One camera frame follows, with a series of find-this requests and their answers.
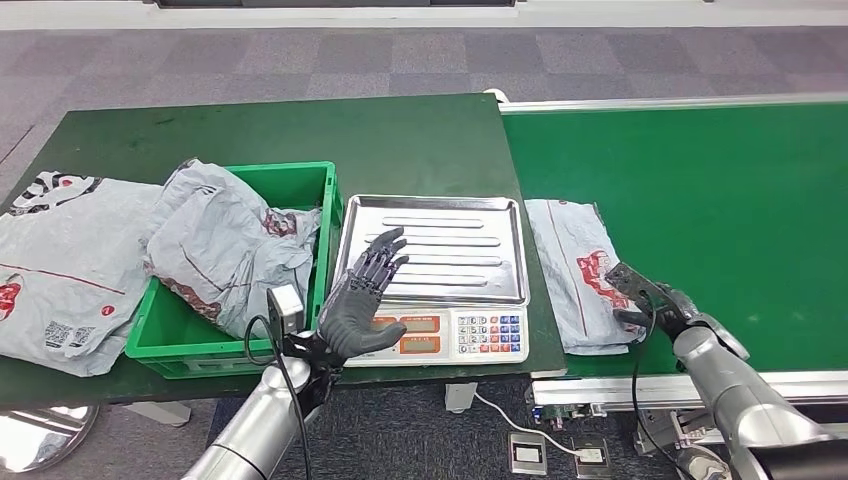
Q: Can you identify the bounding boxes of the silver floor socket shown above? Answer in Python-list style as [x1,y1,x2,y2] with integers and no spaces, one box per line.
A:
[572,437,612,480]
[508,431,549,476]

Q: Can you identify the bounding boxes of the grey parcel bag red print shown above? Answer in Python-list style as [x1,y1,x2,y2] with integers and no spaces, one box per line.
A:
[144,188,324,340]

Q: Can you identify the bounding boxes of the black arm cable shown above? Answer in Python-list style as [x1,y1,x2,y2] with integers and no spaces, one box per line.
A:
[629,301,697,480]
[243,314,314,480]

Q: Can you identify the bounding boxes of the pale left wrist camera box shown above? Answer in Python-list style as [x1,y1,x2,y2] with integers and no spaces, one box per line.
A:
[266,284,306,339]

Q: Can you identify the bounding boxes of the white electronic scale steel tray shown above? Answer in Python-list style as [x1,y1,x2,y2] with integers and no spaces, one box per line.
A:
[331,193,531,368]

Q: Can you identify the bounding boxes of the grey shoe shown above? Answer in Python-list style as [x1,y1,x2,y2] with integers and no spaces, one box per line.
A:
[675,445,730,480]

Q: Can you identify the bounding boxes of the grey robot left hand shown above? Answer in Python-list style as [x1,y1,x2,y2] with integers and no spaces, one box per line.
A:
[316,227,411,360]

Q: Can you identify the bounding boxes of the white floor cable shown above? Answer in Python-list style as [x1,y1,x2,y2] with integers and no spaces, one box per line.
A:
[473,390,588,458]

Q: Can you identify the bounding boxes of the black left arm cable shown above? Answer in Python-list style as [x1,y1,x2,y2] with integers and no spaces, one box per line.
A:
[243,314,314,480]

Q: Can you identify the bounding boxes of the round chrome base plate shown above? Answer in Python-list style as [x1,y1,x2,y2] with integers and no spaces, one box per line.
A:
[0,405,99,475]

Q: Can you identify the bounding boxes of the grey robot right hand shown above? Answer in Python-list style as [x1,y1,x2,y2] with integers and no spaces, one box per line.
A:
[613,283,704,343]

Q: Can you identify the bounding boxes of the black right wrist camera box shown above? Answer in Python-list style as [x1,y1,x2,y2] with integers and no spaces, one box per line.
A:
[604,262,664,313]

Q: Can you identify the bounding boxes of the grey table leg bracket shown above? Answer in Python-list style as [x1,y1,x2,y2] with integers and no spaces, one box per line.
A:
[444,382,478,415]

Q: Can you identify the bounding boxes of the green plastic crate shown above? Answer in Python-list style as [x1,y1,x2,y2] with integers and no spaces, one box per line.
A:
[125,160,344,380]

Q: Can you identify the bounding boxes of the green conveyor belt aluminium frame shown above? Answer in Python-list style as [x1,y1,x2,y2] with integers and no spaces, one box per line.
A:
[500,92,848,445]

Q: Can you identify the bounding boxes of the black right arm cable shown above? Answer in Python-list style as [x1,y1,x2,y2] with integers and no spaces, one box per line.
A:
[629,301,697,480]

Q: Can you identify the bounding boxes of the grey table foot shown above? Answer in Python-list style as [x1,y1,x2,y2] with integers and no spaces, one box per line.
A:
[122,399,193,429]

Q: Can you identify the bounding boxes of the large grey mailer bag QR codes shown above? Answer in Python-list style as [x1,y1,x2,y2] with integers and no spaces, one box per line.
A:
[0,171,164,378]

